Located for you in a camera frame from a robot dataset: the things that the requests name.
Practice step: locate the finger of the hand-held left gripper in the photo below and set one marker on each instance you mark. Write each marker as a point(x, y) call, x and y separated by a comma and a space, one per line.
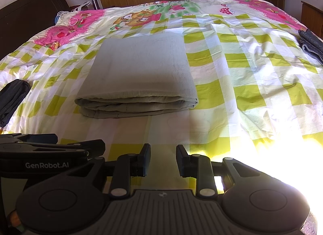
point(75, 149)
point(43, 139)

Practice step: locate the blue face mask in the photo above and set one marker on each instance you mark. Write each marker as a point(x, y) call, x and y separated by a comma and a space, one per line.
point(57, 19)

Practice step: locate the checked cartoon print bedsheet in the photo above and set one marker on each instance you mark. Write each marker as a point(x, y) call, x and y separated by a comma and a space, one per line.
point(227, 68)

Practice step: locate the metal thermos cup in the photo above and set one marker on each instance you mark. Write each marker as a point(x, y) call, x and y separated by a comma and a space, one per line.
point(95, 3)

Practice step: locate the wooden cabinet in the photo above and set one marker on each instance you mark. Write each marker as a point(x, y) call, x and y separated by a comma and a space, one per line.
point(313, 16)

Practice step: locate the grey linen cloth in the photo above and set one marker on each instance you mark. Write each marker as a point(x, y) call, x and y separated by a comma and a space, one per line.
point(141, 73)

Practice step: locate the dark wooden headboard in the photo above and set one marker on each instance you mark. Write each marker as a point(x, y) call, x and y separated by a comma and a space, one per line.
point(27, 15)

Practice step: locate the folded grey pants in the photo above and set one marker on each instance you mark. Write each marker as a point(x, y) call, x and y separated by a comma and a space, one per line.
point(312, 43)

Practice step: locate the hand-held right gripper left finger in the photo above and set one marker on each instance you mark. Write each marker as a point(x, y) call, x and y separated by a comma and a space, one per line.
point(145, 159)

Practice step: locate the dark cloth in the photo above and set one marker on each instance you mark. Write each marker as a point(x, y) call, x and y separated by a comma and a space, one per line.
point(12, 101)

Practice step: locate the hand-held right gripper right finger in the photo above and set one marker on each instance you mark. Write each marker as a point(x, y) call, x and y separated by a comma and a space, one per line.
point(180, 159)

